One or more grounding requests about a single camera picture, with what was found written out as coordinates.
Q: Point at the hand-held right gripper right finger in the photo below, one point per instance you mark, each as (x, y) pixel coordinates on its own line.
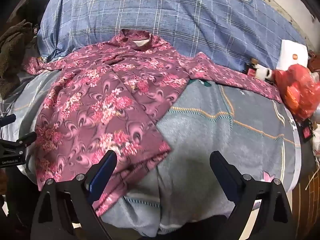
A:
(222, 175)

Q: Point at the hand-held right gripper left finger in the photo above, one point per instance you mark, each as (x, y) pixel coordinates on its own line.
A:
(103, 175)

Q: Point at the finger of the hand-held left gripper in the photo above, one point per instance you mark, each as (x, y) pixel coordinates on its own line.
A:
(23, 140)
(7, 120)

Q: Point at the pink floral shirt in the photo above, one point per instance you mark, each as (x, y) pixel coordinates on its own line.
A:
(100, 105)

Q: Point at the grey patterned blanket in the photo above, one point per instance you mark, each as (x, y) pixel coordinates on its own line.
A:
(212, 135)

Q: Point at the brown fuzzy cloth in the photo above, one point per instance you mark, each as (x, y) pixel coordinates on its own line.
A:
(12, 50)

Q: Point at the red tag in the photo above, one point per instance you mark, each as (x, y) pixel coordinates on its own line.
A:
(306, 132)

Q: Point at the red plastic bag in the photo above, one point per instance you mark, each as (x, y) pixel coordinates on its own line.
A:
(300, 90)

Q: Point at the black cloth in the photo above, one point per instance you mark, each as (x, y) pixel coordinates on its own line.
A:
(37, 7)

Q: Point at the white box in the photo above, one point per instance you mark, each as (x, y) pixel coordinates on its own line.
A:
(291, 55)

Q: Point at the blue plaid quilt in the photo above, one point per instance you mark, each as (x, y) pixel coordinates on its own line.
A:
(175, 17)

